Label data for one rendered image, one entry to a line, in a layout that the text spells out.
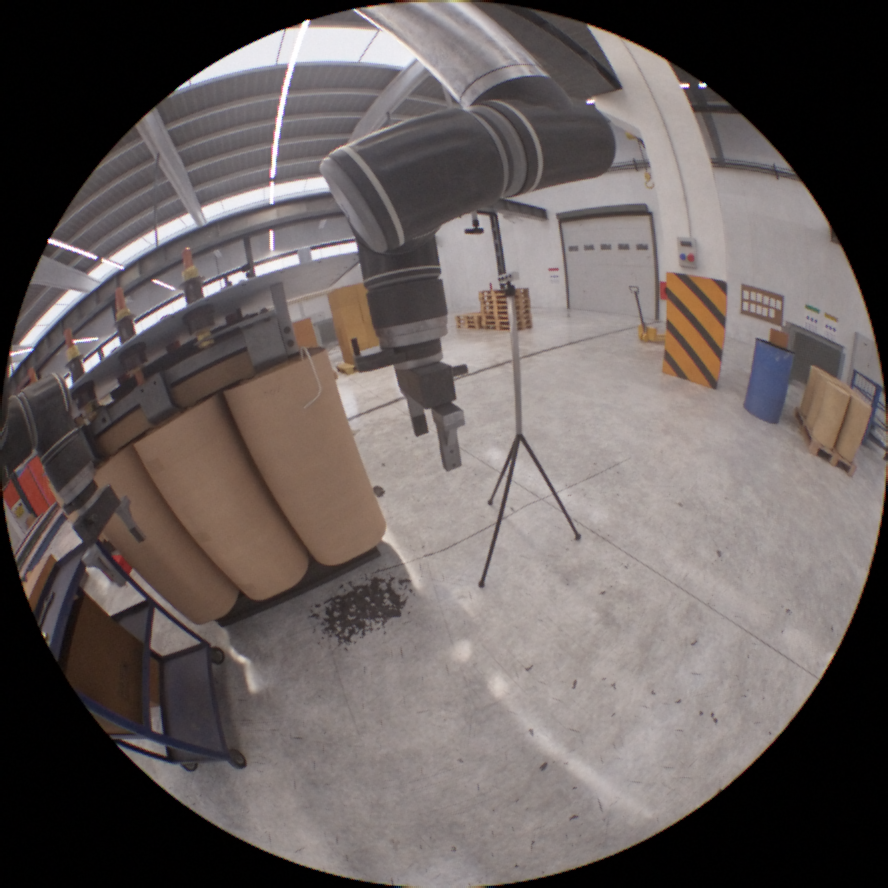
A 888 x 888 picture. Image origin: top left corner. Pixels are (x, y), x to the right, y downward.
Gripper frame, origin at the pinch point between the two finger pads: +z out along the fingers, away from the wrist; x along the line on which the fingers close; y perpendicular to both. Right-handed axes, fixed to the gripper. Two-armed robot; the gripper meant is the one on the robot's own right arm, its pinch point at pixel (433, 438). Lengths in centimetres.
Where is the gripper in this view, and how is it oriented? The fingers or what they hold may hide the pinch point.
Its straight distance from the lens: 46.4
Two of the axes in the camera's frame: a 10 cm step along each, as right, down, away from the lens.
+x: -4.2, -4.1, 8.1
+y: 9.0, -3.3, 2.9
